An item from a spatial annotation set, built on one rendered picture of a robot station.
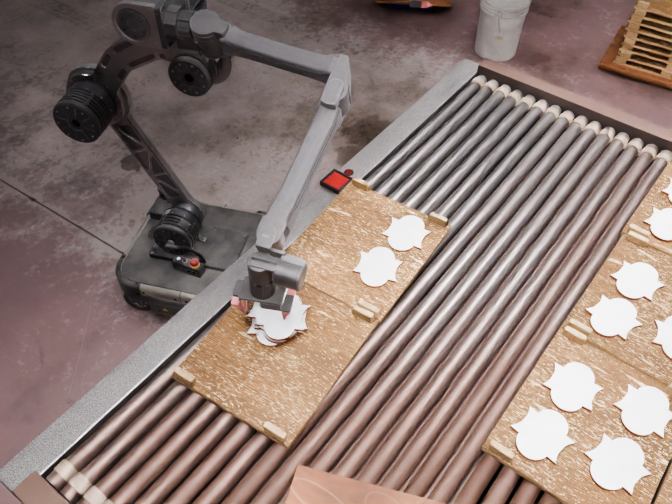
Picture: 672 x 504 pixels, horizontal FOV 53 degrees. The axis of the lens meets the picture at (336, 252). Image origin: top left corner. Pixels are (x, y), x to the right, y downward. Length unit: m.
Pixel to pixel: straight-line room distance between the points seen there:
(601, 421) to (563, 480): 0.18
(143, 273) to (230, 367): 1.22
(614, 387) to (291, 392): 0.78
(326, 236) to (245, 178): 1.62
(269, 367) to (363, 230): 0.52
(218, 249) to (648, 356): 1.72
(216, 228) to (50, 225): 0.94
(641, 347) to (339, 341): 0.76
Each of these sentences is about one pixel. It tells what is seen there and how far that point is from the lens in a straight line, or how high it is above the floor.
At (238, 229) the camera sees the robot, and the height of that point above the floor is 0.24.
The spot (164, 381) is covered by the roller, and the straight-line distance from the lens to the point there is 1.72.
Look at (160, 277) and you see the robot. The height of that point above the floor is 0.24.
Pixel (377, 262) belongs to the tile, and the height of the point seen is 0.94.
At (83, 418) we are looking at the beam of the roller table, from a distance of 1.73.
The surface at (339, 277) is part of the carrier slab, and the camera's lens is 1.83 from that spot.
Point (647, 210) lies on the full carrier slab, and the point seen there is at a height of 0.94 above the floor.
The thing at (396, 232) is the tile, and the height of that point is 0.94.
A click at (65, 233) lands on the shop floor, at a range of 3.45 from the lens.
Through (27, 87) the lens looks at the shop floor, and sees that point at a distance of 4.47.
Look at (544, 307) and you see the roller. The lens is 1.88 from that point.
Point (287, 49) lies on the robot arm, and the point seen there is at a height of 1.46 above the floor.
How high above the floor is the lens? 2.36
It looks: 49 degrees down
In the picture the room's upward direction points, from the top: 1 degrees clockwise
